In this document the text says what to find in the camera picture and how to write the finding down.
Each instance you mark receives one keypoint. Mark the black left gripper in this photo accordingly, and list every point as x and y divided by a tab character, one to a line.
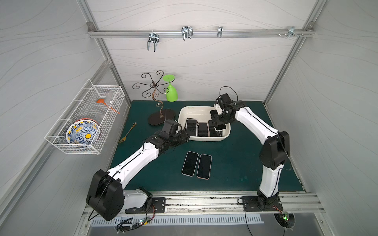
183	136

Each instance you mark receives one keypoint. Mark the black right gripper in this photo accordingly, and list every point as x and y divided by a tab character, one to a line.
217	118

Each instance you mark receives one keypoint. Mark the mint green case phone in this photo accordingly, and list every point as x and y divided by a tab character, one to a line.
190	164

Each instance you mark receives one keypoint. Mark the cream case phone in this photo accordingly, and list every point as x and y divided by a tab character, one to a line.
217	123

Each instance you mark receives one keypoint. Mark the dark pink case phone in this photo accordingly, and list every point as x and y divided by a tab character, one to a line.
212	131

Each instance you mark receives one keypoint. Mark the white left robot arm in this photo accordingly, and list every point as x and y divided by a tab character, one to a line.
106	193

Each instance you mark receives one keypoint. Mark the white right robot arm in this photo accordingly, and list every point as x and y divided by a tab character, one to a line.
275	144

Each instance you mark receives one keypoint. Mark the white plastic storage box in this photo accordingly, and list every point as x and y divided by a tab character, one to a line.
202	115

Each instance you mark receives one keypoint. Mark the black metal cup stand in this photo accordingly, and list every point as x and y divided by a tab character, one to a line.
156	88

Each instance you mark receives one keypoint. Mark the brass spoon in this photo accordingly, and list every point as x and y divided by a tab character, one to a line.
124	138

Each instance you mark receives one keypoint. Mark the green plastic wine glass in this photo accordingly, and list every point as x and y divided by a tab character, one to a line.
171	92

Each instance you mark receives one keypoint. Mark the green table mat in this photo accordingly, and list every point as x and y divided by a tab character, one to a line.
232	164

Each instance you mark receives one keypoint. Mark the orange plastic funnel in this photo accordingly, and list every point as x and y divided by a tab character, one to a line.
102	101

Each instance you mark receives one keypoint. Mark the blue yellow patterned plate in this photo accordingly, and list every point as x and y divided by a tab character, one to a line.
82	132

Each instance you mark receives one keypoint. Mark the white vent strip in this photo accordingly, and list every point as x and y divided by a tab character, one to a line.
176	220

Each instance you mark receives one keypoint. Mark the middle metal hook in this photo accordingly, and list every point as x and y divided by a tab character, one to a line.
187	32

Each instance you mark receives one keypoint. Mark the metal hook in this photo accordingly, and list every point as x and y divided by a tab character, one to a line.
153	39
187	32

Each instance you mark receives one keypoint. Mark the left metal hook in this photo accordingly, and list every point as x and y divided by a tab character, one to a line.
153	39

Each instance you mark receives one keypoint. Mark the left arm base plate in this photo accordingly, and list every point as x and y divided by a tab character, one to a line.
157	206

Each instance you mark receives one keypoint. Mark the white wire wall basket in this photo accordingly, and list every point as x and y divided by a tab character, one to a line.
84	106

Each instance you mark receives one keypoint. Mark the small metal bracket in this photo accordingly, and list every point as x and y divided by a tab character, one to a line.
219	32

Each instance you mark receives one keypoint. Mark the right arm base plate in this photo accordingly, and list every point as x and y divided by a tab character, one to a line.
260	203

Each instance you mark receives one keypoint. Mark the right metal bracket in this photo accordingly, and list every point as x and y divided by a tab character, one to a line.
291	33

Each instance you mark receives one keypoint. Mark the aluminium top rail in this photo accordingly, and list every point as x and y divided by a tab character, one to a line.
198	33

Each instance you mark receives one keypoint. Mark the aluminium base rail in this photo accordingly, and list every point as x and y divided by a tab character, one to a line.
228	202

